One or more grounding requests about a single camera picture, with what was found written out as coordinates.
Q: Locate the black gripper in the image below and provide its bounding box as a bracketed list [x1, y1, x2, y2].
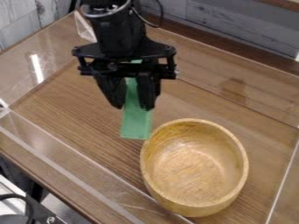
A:
[71, 11, 176, 111]

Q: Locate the green rectangular block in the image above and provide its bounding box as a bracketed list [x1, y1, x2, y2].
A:
[119, 59, 155, 141]

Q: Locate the brown wooden bowl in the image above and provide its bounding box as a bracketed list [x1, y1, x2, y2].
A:
[140, 118, 248, 217]

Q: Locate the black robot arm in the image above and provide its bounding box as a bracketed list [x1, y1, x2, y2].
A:
[72, 0, 176, 110]

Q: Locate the clear acrylic corner bracket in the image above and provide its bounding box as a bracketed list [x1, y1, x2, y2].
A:
[73, 11, 97, 43]

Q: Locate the clear acrylic tray wall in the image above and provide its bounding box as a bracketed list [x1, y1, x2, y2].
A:
[0, 99, 192, 224]

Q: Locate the black metal table frame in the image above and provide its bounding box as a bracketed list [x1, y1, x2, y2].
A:
[0, 157, 92, 224]

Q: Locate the black cable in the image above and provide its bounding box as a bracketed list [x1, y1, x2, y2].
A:
[0, 193, 34, 224]

